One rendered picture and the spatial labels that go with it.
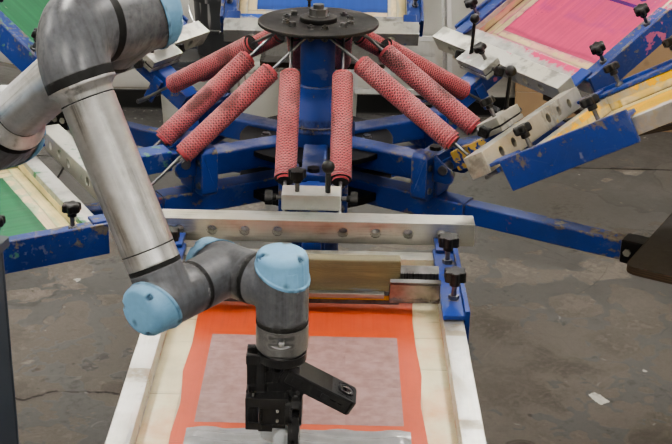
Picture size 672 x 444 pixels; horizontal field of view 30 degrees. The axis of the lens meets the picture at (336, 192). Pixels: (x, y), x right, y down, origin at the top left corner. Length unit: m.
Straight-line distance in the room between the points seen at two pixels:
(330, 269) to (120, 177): 0.78
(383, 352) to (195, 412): 0.38
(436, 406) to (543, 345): 2.27
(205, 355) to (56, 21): 0.78
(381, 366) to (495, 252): 2.84
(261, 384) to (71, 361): 2.45
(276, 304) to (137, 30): 0.42
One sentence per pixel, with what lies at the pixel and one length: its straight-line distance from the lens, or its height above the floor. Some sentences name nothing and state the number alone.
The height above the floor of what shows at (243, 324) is 0.96.
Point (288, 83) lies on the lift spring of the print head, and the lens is 2.93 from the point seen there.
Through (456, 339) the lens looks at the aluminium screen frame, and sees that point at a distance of 2.26.
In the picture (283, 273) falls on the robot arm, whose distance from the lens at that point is 1.72.
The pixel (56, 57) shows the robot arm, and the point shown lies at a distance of 1.71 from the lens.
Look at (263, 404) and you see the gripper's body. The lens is 1.82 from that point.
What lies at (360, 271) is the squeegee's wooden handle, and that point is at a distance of 2.39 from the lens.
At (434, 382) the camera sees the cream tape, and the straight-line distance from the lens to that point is 2.20.
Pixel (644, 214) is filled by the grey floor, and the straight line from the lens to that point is 5.56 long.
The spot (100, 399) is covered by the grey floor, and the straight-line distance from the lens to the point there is 4.02.
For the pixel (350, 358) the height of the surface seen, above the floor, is 0.96.
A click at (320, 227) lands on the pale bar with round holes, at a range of 2.60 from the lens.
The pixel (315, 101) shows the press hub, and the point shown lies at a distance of 3.10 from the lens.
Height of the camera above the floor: 2.06
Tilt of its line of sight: 22 degrees down
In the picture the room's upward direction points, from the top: 1 degrees clockwise
